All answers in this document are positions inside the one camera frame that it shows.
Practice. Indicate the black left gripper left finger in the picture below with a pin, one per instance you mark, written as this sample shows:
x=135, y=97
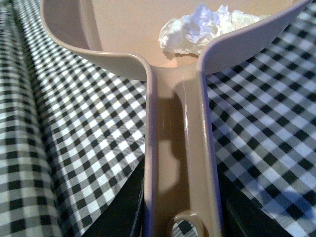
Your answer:
x=124, y=216

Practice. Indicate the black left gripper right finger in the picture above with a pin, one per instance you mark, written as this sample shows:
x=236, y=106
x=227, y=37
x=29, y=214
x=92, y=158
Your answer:
x=242, y=218

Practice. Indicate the beige plastic dustpan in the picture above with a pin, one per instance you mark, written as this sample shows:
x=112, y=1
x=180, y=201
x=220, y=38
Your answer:
x=121, y=36

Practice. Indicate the white paper ball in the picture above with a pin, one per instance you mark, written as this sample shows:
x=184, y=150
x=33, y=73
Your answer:
x=191, y=33

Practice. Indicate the black white checkered bedsheet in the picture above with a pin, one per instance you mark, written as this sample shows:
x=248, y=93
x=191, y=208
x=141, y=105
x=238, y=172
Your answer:
x=71, y=133

